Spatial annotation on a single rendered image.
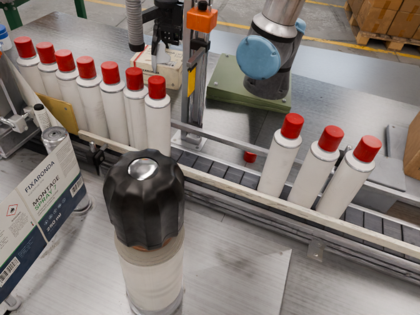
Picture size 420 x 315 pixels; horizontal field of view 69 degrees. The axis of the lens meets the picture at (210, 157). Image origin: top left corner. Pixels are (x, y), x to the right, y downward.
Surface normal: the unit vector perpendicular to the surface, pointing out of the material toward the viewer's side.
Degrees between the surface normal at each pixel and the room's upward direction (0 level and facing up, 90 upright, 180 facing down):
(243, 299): 0
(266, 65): 94
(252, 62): 94
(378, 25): 93
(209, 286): 0
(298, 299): 0
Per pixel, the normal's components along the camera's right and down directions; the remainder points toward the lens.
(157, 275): 0.30, 0.66
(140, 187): 0.03, -0.56
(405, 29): -0.19, 0.72
